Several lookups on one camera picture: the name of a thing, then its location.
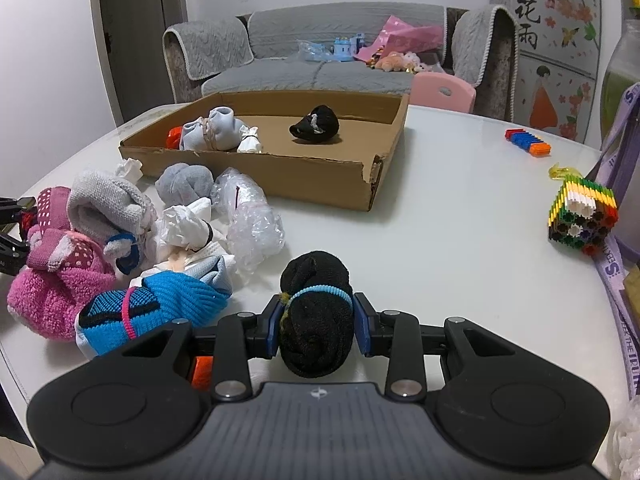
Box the white desktop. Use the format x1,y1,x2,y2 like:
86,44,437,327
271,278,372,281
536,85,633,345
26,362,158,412
0,104,640,413

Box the wall poster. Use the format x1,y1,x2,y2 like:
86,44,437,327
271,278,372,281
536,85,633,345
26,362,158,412
489,0,603,143

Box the grey sofa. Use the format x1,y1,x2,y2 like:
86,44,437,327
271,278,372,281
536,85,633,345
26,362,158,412
162,4,521,121

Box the bubble wrap bundle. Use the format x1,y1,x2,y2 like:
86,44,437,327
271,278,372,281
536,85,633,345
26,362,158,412
210,166,287,275

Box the clear plastic bag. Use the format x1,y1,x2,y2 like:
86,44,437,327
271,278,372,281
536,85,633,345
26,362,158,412
295,39,333,63

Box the plush toys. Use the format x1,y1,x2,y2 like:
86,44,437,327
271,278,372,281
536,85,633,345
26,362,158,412
367,50,433,75

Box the white peach sock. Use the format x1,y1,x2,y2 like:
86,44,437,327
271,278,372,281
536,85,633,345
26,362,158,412
141,241,237,283

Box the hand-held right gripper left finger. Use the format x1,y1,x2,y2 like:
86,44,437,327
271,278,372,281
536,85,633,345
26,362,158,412
107,294,283,403

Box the purple lanyard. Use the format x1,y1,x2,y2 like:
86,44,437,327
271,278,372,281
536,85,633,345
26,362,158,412
592,82,640,401

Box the glass jar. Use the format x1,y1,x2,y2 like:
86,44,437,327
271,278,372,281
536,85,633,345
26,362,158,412
599,22,640,153

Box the light blue sock bundle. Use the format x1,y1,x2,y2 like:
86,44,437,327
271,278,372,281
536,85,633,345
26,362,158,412
179,106,247,152

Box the colourful block cube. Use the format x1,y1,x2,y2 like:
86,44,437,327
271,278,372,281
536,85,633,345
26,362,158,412
547,174,619,257

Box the black sock bundle white tie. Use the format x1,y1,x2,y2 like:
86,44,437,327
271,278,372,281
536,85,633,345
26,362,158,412
288,104,342,144

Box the black sock bundle blue band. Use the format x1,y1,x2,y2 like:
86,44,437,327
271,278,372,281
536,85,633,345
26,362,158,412
277,251,357,378

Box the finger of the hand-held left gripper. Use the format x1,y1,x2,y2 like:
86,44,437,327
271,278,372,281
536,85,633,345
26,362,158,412
0,232,32,277
0,196,39,225

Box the pink chair back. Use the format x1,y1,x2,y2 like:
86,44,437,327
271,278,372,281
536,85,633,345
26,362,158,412
409,71,477,113

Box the grey-blue sock ball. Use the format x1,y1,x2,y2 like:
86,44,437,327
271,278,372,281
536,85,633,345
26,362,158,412
155,162,217,209

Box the pink fuzzy sock bundle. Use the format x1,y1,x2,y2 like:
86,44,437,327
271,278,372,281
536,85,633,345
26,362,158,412
6,186,118,343

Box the small white tied bundle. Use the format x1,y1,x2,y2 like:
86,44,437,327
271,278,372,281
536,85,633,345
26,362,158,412
236,126,264,155

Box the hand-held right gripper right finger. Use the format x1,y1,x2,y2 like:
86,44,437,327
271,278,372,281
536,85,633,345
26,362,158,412
351,291,526,401

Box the grey door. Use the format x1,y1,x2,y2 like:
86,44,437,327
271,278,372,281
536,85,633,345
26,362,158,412
89,0,190,128

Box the blue toy castle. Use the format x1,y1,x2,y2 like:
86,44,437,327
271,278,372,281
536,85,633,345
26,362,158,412
327,32,367,63

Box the grey knit sock bundle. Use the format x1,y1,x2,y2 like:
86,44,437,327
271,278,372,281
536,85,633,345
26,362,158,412
66,169,157,276

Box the pink plastic bag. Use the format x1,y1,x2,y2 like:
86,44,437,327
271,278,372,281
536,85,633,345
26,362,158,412
352,15,446,61

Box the brown cardboard box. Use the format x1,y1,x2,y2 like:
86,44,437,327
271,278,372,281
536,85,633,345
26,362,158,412
118,90,411,213

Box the crumpled white paper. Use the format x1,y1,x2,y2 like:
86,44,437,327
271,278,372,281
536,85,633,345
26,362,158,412
115,157,144,182

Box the blue sock bundle pink band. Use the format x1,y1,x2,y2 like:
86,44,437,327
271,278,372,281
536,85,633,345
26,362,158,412
75,269,232,361

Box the white bundle black band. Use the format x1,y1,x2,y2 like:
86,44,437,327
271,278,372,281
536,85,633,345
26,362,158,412
152,197,215,256

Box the colourful block strip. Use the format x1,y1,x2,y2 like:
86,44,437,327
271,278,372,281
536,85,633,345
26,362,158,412
504,128,552,157

